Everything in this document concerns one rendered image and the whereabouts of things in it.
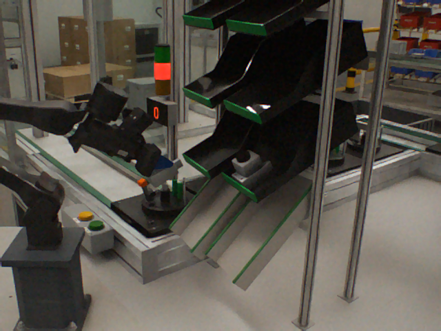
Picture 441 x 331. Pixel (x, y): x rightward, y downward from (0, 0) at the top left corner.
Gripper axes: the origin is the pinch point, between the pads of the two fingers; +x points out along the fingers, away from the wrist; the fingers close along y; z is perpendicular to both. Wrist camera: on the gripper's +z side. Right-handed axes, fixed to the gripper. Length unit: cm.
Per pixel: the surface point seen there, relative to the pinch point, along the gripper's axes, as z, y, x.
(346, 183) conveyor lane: 11, 21, 86
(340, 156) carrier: 20, 34, 92
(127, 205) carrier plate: -22.1, 32.3, 15.8
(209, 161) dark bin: 3.5, -0.3, 13.4
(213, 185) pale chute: -2.6, 5.3, 21.4
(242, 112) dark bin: 16.6, -15.4, 4.8
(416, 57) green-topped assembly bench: 178, 293, 426
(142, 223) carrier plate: -21.9, 19.8, 16.0
